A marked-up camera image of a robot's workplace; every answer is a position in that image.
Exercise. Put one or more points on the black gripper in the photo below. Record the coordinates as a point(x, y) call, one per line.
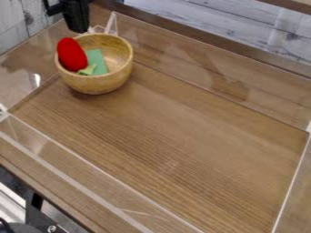
point(75, 13)

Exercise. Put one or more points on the red plush strawberry fruit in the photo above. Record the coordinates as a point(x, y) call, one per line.
point(73, 58)

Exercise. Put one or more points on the wooden bowl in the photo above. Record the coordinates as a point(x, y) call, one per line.
point(117, 55)

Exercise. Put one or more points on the green rectangular block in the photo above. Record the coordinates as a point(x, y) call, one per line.
point(96, 64)

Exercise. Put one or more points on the clear acrylic tray barrier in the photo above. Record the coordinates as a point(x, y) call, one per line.
point(197, 148)

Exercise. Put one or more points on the black table leg bracket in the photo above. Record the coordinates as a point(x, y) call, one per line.
point(37, 219)

